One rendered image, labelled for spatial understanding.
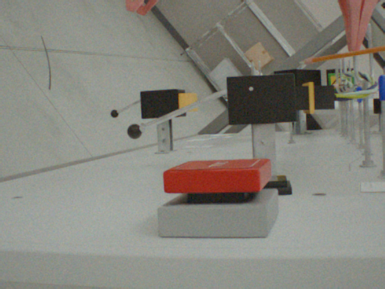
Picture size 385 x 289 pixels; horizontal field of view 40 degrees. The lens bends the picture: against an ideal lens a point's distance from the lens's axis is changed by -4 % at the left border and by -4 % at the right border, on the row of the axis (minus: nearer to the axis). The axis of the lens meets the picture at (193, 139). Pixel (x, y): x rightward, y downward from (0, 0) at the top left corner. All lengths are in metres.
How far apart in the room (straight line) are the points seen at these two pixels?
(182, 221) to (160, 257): 0.03
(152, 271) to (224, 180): 0.06
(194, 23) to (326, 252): 8.07
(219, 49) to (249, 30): 0.53
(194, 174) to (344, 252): 0.09
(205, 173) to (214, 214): 0.02
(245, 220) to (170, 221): 0.04
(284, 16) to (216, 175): 7.87
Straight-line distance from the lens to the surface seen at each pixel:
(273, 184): 0.39
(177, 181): 0.27
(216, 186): 0.27
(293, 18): 8.12
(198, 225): 0.27
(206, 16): 8.25
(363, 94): 0.49
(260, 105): 0.45
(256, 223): 0.27
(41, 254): 0.27
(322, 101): 0.46
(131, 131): 0.48
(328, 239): 0.26
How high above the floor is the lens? 1.18
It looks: 14 degrees down
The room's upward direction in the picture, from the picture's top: 51 degrees clockwise
